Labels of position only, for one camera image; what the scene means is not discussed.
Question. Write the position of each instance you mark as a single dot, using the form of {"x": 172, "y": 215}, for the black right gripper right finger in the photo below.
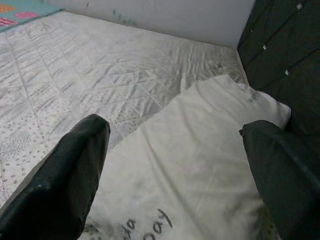
{"x": 287, "y": 180}

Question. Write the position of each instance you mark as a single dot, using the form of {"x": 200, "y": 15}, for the grey quilted mattress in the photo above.
{"x": 100, "y": 65}

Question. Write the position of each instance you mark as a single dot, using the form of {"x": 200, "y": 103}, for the white pillow with black lettering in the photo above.
{"x": 190, "y": 155}

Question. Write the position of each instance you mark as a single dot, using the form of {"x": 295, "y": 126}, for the teal blanket with dotted shapes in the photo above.
{"x": 30, "y": 7}

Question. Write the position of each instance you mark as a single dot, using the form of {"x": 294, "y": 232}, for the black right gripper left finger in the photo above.
{"x": 57, "y": 180}

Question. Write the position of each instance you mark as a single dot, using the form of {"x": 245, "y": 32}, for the dark tufted headboard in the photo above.
{"x": 287, "y": 37}

